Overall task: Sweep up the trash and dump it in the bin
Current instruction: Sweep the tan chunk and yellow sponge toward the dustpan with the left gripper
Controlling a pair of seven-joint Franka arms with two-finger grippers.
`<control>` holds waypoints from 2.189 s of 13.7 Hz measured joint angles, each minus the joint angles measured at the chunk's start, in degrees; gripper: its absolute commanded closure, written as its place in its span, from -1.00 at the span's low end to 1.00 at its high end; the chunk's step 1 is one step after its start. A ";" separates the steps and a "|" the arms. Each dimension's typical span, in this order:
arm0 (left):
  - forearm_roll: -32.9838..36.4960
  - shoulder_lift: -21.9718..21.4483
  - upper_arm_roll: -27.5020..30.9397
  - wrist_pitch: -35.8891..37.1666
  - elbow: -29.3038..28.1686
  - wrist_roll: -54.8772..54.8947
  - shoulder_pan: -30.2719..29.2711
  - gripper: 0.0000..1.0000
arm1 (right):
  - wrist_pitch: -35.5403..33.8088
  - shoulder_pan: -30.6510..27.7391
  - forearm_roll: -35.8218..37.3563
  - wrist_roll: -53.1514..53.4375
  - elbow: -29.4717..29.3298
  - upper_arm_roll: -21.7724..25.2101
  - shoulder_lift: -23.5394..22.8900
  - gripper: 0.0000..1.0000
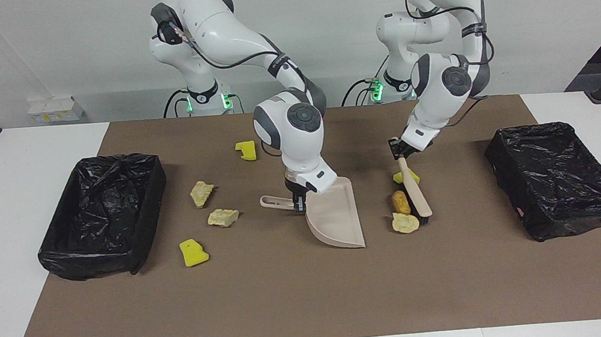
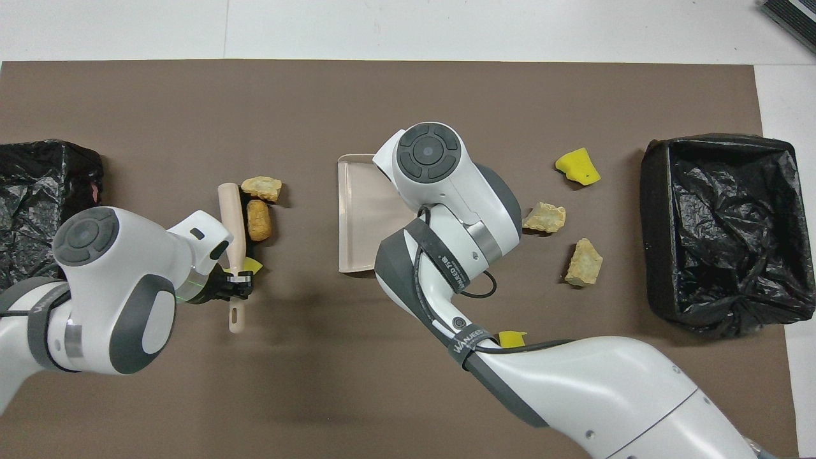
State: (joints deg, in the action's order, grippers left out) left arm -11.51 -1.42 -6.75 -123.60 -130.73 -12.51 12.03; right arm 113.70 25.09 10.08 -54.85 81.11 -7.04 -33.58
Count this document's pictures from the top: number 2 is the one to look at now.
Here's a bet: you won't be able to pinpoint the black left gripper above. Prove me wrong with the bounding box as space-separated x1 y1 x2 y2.
194 263 256 304

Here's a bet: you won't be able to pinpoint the brown table mat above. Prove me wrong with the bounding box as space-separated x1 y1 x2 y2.
0 59 799 459

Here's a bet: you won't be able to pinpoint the beige hand brush black bristles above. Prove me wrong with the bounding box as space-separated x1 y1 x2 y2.
217 182 248 334

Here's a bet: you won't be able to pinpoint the brown bread-like foam chunk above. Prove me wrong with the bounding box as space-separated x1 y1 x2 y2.
246 200 273 242

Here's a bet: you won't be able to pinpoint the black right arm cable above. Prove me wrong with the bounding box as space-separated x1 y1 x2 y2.
413 205 574 355

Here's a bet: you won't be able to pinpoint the black bag-lined bin pink spot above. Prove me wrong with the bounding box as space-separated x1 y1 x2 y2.
0 139 105 291

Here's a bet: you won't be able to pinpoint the cream and orange foam chunk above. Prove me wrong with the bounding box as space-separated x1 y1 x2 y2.
240 176 283 203

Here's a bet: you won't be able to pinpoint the yellow sponge piece black dot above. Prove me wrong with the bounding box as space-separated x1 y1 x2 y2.
554 147 602 187

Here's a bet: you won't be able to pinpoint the beige plastic dustpan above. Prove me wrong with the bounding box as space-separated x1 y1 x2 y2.
337 153 415 276

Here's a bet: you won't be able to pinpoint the dark ribbed box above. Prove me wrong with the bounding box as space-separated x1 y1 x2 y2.
757 0 816 55

